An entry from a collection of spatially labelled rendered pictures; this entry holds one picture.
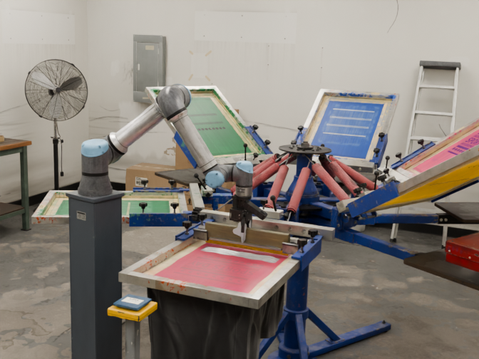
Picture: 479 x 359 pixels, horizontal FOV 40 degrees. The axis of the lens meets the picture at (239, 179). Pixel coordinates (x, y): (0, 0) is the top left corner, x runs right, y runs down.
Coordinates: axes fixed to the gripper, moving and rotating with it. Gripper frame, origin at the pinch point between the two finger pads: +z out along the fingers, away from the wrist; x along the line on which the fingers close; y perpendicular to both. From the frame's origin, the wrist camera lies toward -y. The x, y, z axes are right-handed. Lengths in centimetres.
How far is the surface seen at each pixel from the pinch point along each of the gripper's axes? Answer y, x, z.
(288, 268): -28.3, 24.4, 1.8
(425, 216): -65, -120, 9
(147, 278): 16, 60, 2
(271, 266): -17.7, 15.1, 5.3
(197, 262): 11.6, 25.9, 5.3
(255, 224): 4.1, -21.8, -0.6
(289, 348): 1, -78, 89
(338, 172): -22, -77, -20
